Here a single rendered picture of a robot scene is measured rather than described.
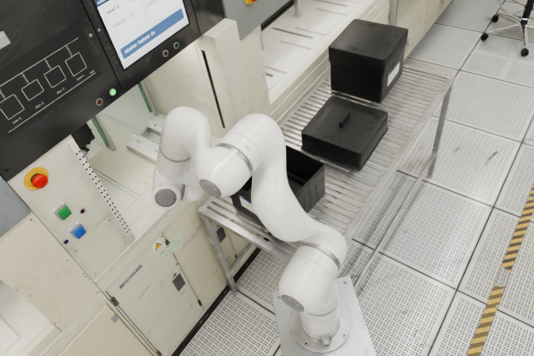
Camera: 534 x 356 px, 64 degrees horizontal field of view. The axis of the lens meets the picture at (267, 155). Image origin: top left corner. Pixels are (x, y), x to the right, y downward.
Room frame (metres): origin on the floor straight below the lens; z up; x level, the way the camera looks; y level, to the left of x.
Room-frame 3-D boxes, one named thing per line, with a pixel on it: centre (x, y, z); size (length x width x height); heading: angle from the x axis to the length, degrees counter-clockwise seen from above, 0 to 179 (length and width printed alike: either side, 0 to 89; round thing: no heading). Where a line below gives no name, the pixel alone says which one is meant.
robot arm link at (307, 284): (0.54, -0.05, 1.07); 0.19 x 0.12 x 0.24; 140
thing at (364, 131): (1.37, -0.36, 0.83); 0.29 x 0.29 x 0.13; 48
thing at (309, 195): (1.09, -0.02, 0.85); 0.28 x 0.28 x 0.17; 41
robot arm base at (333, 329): (0.57, -0.07, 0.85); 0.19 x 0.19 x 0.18
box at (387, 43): (1.75, -0.58, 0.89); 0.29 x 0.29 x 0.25; 48
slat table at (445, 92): (1.39, -0.34, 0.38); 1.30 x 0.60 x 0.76; 137
